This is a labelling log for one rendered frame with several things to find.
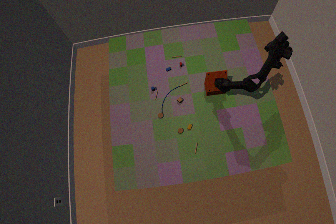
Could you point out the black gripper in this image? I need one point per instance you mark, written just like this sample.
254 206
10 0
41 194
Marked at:
278 64

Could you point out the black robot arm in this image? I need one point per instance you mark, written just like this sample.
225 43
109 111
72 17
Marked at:
276 51

